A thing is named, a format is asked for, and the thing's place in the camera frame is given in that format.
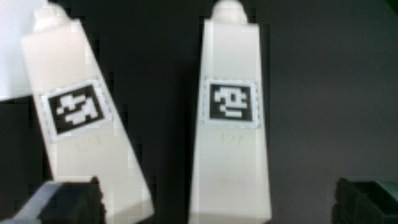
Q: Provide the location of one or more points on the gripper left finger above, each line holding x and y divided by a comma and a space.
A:
64, 204

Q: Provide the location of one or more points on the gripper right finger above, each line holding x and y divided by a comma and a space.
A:
366, 202

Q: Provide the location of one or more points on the white desk leg with tag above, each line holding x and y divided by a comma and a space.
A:
229, 195

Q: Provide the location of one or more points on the white desk tabletop tray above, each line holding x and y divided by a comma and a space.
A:
16, 24

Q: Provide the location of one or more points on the white desk leg right rear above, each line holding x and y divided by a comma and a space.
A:
87, 145

